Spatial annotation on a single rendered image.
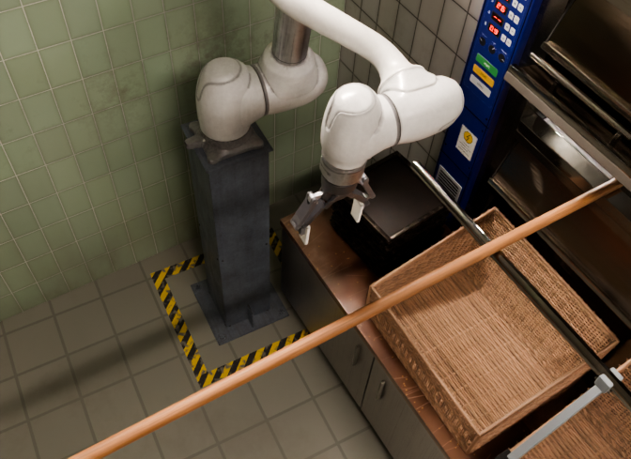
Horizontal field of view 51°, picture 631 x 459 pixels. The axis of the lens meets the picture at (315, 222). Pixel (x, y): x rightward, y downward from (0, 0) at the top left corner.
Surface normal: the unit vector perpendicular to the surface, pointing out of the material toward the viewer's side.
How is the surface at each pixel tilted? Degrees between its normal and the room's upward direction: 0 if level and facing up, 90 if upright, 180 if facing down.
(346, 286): 0
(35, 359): 0
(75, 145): 90
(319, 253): 0
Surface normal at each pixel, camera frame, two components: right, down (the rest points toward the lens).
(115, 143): 0.52, 0.69
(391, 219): 0.05, -0.60
